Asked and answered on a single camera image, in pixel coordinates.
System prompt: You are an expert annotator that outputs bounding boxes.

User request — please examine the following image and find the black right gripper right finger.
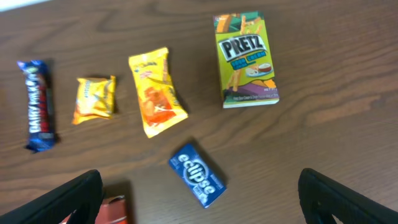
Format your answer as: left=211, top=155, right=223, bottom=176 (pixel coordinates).
left=298, top=168, right=397, bottom=224

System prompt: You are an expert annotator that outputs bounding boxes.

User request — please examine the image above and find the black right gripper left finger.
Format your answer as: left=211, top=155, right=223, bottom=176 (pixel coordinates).
left=1, top=169, right=103, bottom=224

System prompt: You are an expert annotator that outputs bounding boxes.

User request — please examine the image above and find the red Hello Panda box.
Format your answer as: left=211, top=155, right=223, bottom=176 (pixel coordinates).
left=60, top=195, right=129, bottom=224

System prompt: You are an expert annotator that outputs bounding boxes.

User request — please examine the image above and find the blue Dairy Milk chocolate bar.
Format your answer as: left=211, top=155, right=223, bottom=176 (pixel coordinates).
left=17, top=60, right=56, bottom=152

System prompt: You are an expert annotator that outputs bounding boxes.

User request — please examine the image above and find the long yellow orange snack packet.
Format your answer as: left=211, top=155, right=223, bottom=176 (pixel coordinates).
left=128, top=47, right=188, bottom=138

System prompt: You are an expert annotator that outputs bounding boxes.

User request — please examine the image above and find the green Pretz snack box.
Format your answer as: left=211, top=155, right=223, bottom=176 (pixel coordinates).
left=213, top=11, right=279, bottom=109

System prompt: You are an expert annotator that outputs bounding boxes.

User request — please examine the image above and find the small yellow snack packet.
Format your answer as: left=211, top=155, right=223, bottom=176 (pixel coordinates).
left=72, top=75, right=116, bottom=125

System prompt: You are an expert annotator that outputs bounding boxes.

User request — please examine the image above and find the blue Eclipse mint tin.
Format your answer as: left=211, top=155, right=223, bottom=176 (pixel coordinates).
left=169, top=144, right=226, bottom=208

